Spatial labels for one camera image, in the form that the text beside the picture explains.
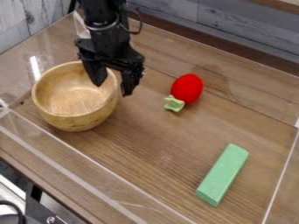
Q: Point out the clear acrylic corner bracket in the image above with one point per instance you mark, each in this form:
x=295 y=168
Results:
x=82 y=30

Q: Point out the red plush strawberry toy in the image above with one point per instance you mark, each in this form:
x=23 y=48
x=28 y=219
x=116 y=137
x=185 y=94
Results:
x=186 y=92

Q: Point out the green rectangular block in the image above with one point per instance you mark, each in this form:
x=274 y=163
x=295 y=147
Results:
x=217 y=182

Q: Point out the clear acrylic enclosure wall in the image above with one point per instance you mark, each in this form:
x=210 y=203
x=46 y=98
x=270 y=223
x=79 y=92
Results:
x=84 y=186

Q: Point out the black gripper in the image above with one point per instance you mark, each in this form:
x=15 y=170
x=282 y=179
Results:
x=120 y=57

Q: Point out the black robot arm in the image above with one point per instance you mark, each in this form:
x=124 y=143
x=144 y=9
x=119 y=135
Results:
x=107 y=22

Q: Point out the black metal table bracket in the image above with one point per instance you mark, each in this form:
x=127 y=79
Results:
x=36 y=210

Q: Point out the light wooden bowl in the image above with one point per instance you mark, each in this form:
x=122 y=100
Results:
x=70 y=102

